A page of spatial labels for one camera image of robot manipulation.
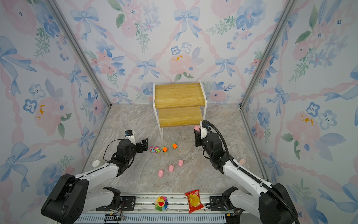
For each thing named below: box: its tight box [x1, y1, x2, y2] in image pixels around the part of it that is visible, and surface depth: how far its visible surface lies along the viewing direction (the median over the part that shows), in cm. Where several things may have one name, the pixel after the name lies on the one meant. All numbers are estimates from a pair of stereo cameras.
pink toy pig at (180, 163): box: [178, 159, 184, 168], surface depth 89 cm
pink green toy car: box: [154, 146, 161, 154], surface depth 92 cm
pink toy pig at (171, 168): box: [168, 164, 175, 173], surface depth 87 cm
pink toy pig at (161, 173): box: [158, 169, 164, 178], surface depth 85 cm
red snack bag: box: [184, 189, 205, 214], surface depth 75 cm
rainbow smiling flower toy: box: [154, 196, 169, 212], surface depth 75 cm
